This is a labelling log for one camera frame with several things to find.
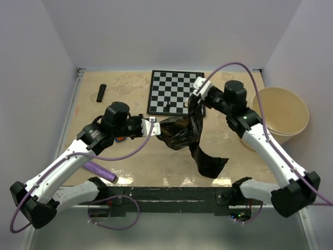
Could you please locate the black trash bag roll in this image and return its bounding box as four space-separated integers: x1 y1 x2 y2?
96 84 106 103

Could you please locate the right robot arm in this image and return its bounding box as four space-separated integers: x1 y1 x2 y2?
205 80 321 218

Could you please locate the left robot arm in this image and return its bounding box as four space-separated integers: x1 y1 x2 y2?
9 102 158 233

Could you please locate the beige round trash bin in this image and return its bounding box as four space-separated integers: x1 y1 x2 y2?
239 87 310 152

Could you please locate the black white chessboard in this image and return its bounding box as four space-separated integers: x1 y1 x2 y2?
147 70 204 117

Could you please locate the colourful toy block car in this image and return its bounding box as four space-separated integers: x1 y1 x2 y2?
115 137 126 143

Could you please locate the purple glitter microphone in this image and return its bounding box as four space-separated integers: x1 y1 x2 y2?
83 161 118 183

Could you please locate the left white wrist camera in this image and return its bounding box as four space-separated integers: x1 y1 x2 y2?
141 117 161 137

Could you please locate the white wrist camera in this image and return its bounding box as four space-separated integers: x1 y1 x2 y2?
141 117 161 137
192 77 213 100

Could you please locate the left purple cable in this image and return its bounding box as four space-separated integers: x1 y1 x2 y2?
9 119 156 233

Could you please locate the purple cable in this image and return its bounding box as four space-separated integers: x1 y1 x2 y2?
9 119 156 233
200 61 333 224

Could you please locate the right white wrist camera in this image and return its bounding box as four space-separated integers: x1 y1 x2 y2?
192 77 213 100

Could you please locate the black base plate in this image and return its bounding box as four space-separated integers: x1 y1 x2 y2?
77 186 263 218

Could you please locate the aluminium left rail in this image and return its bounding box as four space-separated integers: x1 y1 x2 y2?
53 68 86 160

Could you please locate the aluminium rail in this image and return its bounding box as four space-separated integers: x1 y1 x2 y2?
72 186 309 209
53 68 86 160

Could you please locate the aluminium front rail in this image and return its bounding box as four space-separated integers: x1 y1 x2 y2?
72 186 309 209

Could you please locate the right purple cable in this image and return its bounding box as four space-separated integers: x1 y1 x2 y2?
200 61 333 224

